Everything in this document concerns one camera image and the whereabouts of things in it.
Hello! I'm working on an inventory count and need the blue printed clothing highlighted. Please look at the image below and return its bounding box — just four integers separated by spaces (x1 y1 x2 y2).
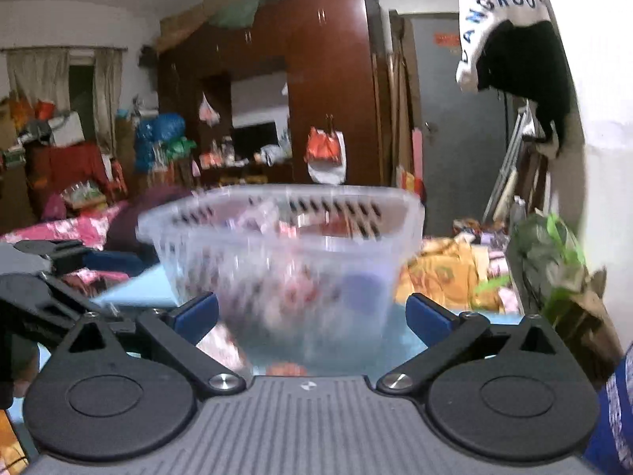
584 344 633 475

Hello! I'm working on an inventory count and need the green plastic bag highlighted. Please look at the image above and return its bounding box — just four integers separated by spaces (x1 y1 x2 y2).
507 213 587 322

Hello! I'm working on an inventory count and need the green cloth bundle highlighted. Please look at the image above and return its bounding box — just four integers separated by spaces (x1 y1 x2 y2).
208 0 327 28

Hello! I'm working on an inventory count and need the white plastic basket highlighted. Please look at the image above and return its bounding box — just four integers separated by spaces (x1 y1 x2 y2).
137 184 426 374

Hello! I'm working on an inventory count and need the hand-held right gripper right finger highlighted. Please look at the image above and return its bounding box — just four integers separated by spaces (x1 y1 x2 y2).
376 293 569 397

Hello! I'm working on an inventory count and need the brown wooden wardrobe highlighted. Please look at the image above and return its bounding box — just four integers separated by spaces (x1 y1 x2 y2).
155 0 396 189

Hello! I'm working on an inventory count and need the grey door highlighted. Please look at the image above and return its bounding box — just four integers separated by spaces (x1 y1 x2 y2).
396 12 510 238

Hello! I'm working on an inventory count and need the black hanging garment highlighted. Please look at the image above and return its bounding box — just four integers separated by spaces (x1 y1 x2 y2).
477 20 572 159

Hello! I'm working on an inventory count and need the yellow printed blanket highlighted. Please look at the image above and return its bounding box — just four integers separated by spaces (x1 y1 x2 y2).
396 235 520 314

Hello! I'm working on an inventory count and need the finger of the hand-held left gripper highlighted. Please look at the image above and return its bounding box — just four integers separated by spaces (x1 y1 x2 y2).
0 273 136 342
15 240 150 278

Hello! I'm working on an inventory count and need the red bag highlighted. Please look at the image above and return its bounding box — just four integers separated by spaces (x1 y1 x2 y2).
396 168 426 199

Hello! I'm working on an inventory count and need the white hanging bag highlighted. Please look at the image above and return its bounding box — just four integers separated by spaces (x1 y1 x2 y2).
455 0 551 92

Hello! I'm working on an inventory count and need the black television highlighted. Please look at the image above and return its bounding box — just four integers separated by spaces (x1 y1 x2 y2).
230 121 279 160

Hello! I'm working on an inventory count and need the dark window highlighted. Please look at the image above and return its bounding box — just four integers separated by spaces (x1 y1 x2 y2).
68 54 96 127

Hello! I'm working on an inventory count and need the orange and white plastic bag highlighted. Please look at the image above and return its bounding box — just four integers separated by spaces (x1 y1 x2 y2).
303 126 347 185

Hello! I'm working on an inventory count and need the pink hanging plastic bag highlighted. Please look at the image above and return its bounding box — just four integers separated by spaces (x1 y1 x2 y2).
198 91 222 127

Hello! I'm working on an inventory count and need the pink floral blanket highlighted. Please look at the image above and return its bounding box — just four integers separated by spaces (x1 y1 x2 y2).
0 203 129 248

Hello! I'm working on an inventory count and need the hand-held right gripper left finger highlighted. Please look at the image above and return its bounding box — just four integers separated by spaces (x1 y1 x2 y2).
52 293 248 397

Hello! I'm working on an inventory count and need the pink pole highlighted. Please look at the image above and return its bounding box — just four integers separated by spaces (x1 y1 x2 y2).
410 129 425 174

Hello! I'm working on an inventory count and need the brown paper bag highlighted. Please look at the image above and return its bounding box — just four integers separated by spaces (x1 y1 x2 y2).
541 267 625 389

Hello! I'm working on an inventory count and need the pale curtain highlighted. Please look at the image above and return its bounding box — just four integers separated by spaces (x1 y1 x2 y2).
93 48 123 144
6 49 70 110

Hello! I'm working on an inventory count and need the blue plastic bag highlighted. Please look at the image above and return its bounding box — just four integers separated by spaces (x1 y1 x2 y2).
133 113 186 174

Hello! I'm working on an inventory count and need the red armchair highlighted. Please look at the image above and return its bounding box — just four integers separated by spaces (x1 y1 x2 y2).
25 141 127 209

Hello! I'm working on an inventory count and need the dark purple cloth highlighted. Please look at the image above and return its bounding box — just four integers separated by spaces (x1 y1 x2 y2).
105 185 193 253

